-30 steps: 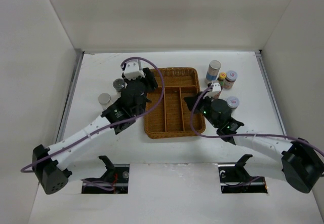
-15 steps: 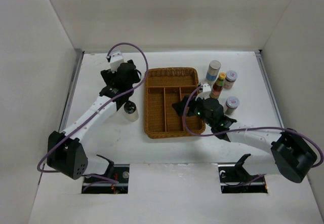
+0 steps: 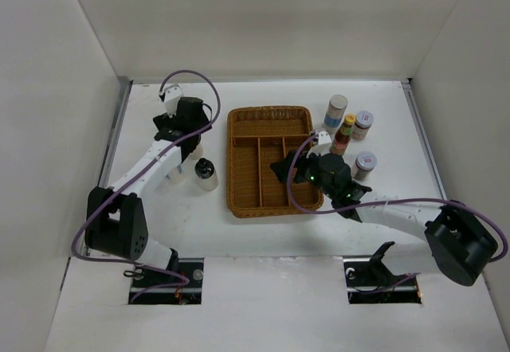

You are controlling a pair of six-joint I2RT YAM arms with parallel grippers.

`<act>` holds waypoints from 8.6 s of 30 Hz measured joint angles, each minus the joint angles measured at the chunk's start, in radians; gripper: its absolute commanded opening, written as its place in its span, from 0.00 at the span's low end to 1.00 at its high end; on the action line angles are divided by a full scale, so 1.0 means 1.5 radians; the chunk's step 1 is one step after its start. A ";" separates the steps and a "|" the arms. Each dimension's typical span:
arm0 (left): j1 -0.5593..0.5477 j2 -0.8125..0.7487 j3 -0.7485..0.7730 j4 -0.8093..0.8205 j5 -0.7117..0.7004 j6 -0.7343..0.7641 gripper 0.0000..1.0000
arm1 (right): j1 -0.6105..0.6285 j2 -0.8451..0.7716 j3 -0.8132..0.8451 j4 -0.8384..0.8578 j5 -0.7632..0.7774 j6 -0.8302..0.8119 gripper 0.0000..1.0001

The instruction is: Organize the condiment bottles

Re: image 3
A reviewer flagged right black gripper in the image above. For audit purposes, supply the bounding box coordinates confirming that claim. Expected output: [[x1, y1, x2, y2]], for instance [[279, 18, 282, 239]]
[[270, 145, 337, 200]]

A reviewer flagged black-cap white spice jar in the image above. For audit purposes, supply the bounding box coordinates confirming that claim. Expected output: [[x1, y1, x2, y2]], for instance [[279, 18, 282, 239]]
[[194, 158, 218, 191]]

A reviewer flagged clear-lid white spice jar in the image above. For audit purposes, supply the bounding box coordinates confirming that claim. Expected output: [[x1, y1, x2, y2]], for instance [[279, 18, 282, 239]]
[[188, 142, 203, 161]]

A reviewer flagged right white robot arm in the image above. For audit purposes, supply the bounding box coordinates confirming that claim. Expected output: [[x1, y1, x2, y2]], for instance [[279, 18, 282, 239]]
[[270, 151, 497, 287]]

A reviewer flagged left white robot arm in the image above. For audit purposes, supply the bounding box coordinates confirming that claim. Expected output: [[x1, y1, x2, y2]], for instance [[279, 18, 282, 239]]
[[84, 96, 210, 287]]

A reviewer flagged brown wicker tray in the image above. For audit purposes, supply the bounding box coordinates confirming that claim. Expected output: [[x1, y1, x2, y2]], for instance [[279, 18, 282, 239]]
[[226, 106, 312, 218]]

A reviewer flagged left silver-lid salt shaker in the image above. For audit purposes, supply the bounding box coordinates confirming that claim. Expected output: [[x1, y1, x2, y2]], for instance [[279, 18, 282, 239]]
[[166, 164, 185, 185]]

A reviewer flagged silver-lid salt shaker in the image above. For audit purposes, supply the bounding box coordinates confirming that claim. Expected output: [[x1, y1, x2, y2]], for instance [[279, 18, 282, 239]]
[[166, 164, 185, 185], [323, 95, 348, 135]]

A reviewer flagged yellow-cap red sauce bottle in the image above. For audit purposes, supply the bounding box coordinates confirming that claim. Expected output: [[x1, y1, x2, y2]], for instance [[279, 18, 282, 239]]
[[330, 114, 355, 155]]

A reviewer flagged right silver-lid salt shaker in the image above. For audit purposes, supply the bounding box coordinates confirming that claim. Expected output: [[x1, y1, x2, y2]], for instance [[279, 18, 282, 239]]
[[323, 95, 348, 135]]

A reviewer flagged near red-label spice jar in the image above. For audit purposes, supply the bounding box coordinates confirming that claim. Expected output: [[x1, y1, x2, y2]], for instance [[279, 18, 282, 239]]
[[353, 151, 378, 181]]

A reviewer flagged red-label spice jar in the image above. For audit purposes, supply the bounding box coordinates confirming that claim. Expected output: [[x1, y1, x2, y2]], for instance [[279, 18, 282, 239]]
[[353, 151, 378, 181], [351, 110, 374, 141]]

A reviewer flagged far red-label spice jar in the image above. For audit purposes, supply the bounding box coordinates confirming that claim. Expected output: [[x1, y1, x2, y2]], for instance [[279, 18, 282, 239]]
[[351, 110, 374, 141]]

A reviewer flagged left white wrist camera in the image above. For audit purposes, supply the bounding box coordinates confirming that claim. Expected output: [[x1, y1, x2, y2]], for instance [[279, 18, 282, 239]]
[[159, 84, 184, 116]]

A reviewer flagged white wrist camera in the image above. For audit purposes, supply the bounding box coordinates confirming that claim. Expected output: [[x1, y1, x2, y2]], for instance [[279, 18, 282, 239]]
[[308, 131, 332, 155], [159, 84, 184, 116]]

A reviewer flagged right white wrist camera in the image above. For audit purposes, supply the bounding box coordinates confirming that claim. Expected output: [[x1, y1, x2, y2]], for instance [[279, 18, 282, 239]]
[[308, 131, 332, 155]]

